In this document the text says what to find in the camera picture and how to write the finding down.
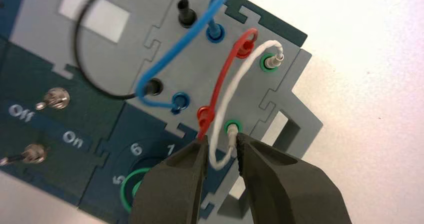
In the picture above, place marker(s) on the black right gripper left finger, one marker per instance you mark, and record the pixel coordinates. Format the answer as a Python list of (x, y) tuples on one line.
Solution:
[(172, 189)]

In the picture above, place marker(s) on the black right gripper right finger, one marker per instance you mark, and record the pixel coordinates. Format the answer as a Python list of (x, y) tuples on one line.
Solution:
[(285, 189)]

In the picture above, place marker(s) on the green rotary knob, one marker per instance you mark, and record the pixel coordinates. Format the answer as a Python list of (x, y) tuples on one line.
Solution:
[(135, 188)]

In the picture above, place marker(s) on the modular grey-blue task box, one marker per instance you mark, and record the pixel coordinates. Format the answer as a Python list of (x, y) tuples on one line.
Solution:
[(185, 66)]

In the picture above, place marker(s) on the silver toggle switch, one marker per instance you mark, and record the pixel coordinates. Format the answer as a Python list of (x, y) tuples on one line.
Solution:
[(55, 99), (30, 154)]

